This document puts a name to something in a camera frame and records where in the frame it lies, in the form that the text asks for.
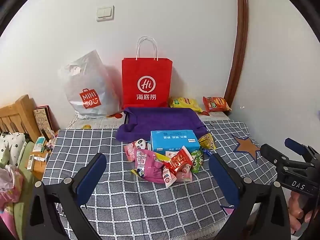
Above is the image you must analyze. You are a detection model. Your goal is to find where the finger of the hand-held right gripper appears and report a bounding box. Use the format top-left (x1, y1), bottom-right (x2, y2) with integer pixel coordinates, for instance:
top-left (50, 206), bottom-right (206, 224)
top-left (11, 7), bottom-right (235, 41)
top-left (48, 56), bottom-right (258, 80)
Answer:
top-left (285, 137), bottom-right (320, 165)
top-left (260, 144), bottom-right (292, 167)

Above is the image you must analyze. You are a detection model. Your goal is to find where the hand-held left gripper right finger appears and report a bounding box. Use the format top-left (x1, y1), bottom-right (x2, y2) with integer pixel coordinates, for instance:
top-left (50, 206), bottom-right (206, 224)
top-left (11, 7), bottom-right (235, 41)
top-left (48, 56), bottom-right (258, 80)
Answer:
top-left (208, 152), bottom-right (292, 240)

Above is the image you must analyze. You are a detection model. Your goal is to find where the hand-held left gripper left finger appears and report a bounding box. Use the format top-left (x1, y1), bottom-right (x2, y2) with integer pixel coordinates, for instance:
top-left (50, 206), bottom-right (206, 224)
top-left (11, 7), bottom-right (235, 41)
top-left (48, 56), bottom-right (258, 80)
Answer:
top-left (24, 152), bottom-right (107, 240)

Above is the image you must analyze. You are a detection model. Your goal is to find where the green snack packet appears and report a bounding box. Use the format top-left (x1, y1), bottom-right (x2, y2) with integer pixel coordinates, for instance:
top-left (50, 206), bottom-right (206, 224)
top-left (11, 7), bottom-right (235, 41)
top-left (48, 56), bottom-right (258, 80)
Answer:
top-left (190, 150), bottom-right (204, 173)

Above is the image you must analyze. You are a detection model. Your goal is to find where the yellow triangular snack packet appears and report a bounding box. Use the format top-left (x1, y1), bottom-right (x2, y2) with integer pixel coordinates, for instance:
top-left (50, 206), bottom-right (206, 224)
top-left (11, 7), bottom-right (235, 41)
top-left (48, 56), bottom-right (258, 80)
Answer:
top-left (199, 133), bottom-right (216, 150)

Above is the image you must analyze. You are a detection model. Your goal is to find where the pink peach print packet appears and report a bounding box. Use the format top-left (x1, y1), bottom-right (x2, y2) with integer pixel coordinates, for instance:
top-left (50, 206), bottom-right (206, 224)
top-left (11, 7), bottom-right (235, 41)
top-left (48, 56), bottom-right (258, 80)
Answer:
top-left (124, 139), bottom-right (150, 160)

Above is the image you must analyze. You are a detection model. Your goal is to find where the red snack packet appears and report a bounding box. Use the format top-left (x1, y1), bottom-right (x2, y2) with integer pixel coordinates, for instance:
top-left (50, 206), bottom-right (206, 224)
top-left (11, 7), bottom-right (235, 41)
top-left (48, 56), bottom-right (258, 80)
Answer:
top-left (164, 147), bottom-right (193, 178)

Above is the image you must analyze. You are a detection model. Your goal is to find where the white lychee print packet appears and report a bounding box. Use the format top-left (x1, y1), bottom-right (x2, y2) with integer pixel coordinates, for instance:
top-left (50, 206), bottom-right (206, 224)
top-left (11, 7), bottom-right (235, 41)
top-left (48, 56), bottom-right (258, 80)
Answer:
top-left (162, 170), bottom-right (193, 188)

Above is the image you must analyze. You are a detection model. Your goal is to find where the large pink snack packet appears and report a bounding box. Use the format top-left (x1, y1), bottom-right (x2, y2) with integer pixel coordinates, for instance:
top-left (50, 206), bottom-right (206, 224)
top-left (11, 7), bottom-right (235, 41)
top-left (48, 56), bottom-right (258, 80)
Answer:
top-left (134, 149), bottom-right (170, 183)

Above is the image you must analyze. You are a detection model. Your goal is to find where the blue tissue pack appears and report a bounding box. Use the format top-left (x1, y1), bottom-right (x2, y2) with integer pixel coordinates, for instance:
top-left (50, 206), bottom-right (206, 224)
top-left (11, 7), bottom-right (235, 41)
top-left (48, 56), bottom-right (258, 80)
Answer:
top-left (150, 129), bottom-right (201, 155)

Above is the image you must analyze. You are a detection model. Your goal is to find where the purple towel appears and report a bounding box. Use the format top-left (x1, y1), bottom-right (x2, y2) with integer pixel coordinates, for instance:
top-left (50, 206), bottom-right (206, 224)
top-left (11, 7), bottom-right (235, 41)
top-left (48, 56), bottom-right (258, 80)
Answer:
top-left (116, 107), bottom-right (209, 143)

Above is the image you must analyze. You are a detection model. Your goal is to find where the person's right hand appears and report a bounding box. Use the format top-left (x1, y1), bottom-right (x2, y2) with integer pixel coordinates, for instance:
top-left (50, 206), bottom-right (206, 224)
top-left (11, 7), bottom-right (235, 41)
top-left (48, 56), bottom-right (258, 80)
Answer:
top-left (287, 192), bottom-right (320, 237)

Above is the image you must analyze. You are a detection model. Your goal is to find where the wooden nightstand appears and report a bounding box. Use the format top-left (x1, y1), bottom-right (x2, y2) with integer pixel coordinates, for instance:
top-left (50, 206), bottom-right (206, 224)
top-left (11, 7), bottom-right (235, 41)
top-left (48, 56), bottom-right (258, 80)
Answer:
top-left (30, 135), bottom-right (58, 180)

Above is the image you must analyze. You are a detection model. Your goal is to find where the grey checked blanket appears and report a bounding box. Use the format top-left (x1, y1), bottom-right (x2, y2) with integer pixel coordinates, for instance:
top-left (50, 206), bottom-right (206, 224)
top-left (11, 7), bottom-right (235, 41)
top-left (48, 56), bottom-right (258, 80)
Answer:
top-left (41, 120), bottom-right (278, 240)

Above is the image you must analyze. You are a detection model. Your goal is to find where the white remote control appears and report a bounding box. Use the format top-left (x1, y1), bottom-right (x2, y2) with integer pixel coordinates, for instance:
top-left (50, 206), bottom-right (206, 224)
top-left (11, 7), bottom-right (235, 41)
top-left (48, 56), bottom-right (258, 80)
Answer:
top-left (26, 154), bottom-right (35, 172)

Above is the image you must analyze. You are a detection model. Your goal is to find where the patterned book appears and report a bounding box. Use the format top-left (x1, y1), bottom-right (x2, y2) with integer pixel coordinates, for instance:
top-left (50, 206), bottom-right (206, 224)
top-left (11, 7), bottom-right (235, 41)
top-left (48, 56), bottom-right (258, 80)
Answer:
top-left (34, 105), bottom-right (54, 135)

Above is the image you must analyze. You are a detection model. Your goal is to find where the orange chips bag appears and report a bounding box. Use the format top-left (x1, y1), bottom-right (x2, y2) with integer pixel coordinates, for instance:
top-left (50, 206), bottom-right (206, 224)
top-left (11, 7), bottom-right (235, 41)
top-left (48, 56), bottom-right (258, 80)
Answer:
top-left (202, 96), bottom-right (232, 113)

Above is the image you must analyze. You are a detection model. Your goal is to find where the pink plastic bag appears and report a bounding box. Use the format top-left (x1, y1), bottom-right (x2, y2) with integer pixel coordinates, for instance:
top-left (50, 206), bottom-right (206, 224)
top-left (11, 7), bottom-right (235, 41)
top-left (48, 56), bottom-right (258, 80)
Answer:
top-left (0, 165), bottom-right (24, 210)

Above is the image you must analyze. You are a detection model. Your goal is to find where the yellow chips bag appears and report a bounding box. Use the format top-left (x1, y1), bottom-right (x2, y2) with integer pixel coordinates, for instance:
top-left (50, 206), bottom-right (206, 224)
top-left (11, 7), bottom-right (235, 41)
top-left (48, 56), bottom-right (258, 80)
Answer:
top-left (168, 97), bottom-right (203, 113)

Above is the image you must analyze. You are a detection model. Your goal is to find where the white floral pillow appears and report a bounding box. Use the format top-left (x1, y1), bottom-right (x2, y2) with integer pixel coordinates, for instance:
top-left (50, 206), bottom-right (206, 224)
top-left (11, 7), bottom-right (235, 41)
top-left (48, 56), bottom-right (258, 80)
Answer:
top-left (0, 132), bottom-right (28, 165)

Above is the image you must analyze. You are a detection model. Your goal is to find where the wooden headboard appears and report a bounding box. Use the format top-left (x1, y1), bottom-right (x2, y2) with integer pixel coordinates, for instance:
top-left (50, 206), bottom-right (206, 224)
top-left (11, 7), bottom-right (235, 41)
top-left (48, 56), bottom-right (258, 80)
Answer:
top-left (0, 95), bottom-right (42, 143)

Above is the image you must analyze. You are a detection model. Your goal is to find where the white plastic shopping bag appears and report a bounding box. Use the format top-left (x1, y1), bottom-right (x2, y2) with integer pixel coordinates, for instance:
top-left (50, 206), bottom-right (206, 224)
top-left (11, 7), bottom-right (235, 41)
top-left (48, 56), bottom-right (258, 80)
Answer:
top-left (58, 50), bottom-right (123, 119)

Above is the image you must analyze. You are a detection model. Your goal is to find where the red paper bag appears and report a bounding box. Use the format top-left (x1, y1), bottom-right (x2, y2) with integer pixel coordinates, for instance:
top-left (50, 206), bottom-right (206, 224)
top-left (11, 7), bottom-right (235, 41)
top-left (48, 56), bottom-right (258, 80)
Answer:
top-left (122, 37), bottom-right (173, 109)

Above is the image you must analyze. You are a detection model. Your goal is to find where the brown wooden door frame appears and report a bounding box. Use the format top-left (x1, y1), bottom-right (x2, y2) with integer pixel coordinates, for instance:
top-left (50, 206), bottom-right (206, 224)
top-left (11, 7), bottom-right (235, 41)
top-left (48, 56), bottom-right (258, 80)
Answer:
top-left (224, 0), bottom-right (249, 110)

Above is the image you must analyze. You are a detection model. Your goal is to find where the white light switch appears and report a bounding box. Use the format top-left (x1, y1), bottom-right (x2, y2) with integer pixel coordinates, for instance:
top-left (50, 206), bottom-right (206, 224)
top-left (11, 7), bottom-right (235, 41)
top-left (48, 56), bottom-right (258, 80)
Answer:
top-left (97, 6), bottom-right (115, 22)

